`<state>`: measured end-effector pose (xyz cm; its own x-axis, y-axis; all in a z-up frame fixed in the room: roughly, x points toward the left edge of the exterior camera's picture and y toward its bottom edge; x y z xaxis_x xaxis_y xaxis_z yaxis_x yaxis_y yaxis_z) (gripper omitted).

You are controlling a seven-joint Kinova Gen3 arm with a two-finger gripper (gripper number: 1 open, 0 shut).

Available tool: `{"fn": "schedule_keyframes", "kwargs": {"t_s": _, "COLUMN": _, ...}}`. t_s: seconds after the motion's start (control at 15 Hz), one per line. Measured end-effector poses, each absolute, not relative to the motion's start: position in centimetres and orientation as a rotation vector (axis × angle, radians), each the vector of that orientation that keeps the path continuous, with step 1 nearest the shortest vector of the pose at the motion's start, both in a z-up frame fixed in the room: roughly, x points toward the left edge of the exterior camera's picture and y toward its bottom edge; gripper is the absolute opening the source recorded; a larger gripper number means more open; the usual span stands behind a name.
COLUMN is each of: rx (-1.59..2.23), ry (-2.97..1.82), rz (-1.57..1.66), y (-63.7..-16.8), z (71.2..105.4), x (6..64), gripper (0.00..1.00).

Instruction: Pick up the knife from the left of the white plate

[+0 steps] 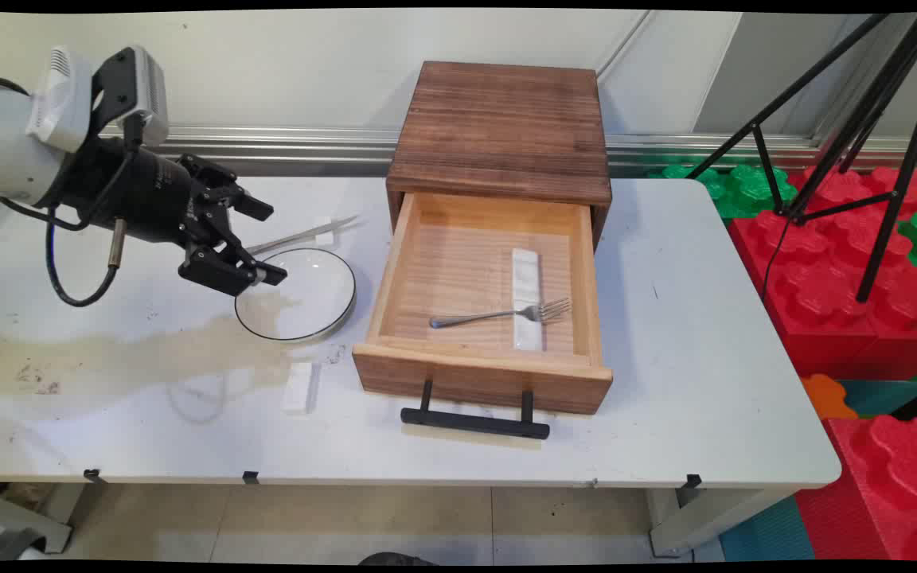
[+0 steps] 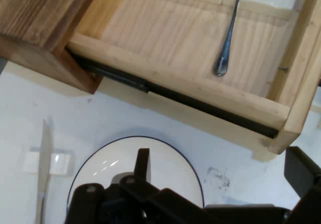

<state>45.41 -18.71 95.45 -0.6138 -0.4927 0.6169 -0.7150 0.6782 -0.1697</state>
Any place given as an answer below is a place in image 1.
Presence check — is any black tripod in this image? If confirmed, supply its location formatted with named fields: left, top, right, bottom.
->
left=685, top=11, right=917, bottom=304

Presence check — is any light wooden drawer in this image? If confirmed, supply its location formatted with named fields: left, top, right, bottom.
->
left=351, top=191, right=615, bottom=417

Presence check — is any dark wooden drawer cabinet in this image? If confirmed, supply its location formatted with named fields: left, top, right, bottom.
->
left=385, top=60, right=614, bottom=249

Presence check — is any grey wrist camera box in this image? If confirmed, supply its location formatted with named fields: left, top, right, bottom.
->
left=91, top=45, right=170, bottom=152

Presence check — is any teal foam mat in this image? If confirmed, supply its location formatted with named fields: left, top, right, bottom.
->
left=718, top=494, right=817, bottom=563

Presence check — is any large red foam block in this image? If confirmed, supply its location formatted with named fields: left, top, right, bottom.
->
left=728, top=166, right=917, bottom=380

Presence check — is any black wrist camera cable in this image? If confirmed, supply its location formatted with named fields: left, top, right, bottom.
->
left=0, top=111, right=146, bottom=309

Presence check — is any black drawer handle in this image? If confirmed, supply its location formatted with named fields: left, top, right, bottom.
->
left=400, top=379, right=552, bottom=441

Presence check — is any long white cutlery rest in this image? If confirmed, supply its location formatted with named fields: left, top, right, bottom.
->
left=510, top=248, right=546, bottom=353

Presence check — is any grey table foot bar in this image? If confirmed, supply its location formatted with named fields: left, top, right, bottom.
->
left=0, top=486, right=74, bottom=559

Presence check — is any white plate with black rim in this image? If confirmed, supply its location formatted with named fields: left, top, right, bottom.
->
left=234, top=248, right=357, bottom=345

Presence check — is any white table leg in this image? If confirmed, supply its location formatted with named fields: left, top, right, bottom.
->
left=646, top=486, right=779, bottom=557

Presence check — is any aluminium wall rail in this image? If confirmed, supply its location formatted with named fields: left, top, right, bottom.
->
left=100, top=123, right=917, bottom=178

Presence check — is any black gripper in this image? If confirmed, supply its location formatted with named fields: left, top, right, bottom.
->
left=51, top=137, right=289, bottom=298

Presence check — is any teal foam block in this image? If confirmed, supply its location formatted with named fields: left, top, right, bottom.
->
left=836, top=379, right=917, bottom=418

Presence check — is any orange foam block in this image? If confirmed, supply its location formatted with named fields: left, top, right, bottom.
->
left=799, top=373, right=859, bottom=421

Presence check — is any silver fork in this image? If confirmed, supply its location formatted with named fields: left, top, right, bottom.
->
left=428, top=298, right=572, bottom=330

